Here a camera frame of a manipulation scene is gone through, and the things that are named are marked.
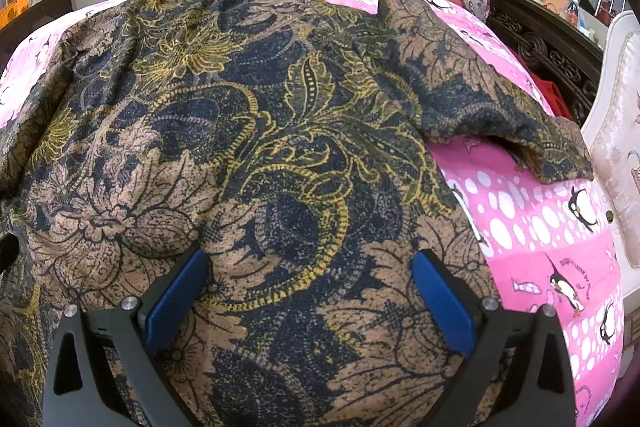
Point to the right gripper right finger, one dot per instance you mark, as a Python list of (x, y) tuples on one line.
[(539, 388)]

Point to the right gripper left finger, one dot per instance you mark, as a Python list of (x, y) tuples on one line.
[(80, 389)]

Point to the dark carved wooden headboard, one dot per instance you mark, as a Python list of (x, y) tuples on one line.
[(552, 49)]

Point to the white upholstered chair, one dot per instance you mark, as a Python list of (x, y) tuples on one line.
[(611, 130)]

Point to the brown floral patterned garment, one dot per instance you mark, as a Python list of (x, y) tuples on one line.
[(240, 186)]

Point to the pink penguin blanket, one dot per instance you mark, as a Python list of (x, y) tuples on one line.
[(540, 236)]

